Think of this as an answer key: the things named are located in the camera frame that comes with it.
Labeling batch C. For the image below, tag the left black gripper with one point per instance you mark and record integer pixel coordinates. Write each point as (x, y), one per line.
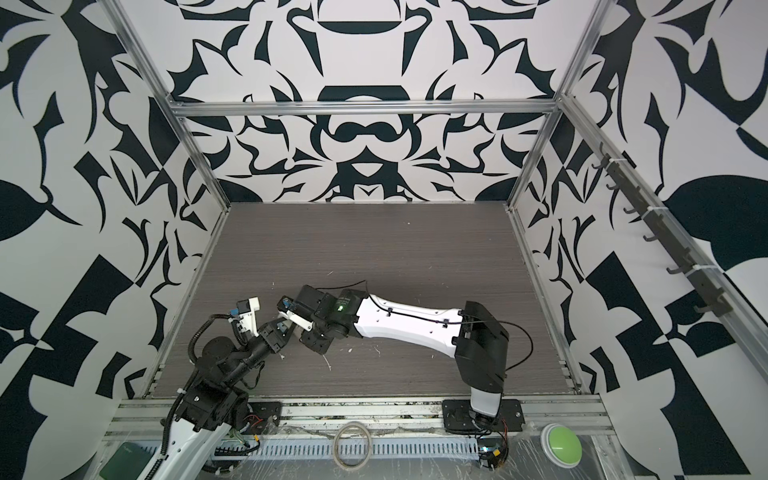
(270, 339)

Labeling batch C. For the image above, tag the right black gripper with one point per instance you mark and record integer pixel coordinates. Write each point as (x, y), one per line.
(310, 340)

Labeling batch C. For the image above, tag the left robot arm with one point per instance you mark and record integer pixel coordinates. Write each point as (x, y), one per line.
(211, 404)

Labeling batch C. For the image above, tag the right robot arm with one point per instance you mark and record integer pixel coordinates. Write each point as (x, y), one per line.
(470, 335)

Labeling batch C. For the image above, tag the dark green pad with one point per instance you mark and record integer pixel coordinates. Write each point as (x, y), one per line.
(127, 463)

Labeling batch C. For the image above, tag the small electronics board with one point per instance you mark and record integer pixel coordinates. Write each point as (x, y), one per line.
(492, 452)

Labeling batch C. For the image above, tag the green push button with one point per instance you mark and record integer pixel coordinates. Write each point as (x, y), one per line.
(561, 446)

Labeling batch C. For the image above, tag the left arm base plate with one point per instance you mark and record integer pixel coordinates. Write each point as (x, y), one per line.
(260, 417)

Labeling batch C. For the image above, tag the slotted cable duct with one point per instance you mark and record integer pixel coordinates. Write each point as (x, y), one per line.
(453, 447)

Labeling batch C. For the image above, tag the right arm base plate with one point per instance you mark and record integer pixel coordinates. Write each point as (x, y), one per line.
(460, 418)

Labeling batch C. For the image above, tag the black wall hook rail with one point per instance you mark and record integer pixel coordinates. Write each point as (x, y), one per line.
(667, 231)

